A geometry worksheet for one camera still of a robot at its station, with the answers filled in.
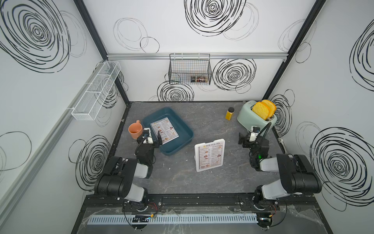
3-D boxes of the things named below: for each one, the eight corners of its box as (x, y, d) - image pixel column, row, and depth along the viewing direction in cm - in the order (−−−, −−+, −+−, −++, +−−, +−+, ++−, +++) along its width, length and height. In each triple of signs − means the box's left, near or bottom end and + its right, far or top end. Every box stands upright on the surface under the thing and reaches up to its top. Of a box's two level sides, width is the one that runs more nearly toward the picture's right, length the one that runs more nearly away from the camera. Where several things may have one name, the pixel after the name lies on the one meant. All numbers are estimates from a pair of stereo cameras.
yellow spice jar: (228, 121, 110) (231, 112, 102) (224, 117, 112) (226, 108, 105) (232, 118, 111) (235, 110, 104) (228, 114, 114) (231, 106, 106)
